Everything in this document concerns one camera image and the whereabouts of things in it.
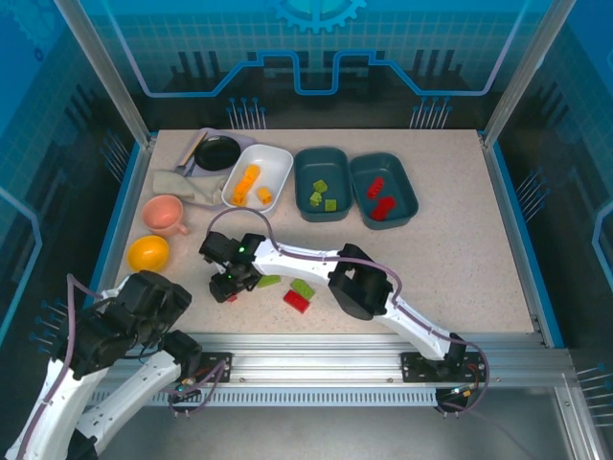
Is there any yellow bowl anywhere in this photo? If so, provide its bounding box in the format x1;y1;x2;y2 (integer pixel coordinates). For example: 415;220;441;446
126;234;171;272

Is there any long yellow lego stack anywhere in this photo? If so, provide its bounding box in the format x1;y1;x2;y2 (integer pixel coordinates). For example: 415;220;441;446
238;163;262;193

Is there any pink cup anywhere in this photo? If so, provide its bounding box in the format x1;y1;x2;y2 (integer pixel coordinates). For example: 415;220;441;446
141;194;191;238

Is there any beige cloth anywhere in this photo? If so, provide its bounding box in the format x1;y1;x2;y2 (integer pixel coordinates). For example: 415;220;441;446
151;168;232;208

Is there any white plastic bin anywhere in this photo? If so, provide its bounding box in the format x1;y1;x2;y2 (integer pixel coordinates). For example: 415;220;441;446
220;143;294;216

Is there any black bowl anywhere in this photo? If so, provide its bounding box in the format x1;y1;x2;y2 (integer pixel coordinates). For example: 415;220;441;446
193;136;242;173

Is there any purple tray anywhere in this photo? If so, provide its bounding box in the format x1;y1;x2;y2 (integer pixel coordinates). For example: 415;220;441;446
171;126;260;212

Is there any teal plastic bin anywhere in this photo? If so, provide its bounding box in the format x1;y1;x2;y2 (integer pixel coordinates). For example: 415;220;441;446
349;151;420;231
292;146;354;224

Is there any wooden stick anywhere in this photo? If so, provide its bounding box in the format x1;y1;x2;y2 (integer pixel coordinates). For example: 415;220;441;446
179;131;209;167

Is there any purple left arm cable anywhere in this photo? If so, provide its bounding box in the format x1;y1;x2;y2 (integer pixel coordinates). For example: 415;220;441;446
18;273;104;451

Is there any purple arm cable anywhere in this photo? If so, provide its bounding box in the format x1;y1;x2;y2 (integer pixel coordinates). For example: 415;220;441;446
208;207;490;419
18;273;104;451

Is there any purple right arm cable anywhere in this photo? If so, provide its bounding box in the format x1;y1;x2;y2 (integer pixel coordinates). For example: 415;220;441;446
208;207;490;419

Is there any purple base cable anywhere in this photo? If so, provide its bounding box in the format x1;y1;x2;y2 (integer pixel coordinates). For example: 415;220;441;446
167;358;232;419

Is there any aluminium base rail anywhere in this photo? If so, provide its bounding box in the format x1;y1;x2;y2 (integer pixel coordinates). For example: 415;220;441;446
90;333;576;390

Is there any aluminium side rail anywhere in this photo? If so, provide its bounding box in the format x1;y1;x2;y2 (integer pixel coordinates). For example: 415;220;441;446
481;136;567;349
88;136;157;298

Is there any white slotted cable duct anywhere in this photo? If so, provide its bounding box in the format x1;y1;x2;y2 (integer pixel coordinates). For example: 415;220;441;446
90;389;440;408

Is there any aluminium frame post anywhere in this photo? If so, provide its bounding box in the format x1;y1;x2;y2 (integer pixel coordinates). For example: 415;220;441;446
52;0;157;146
480;0;576;146

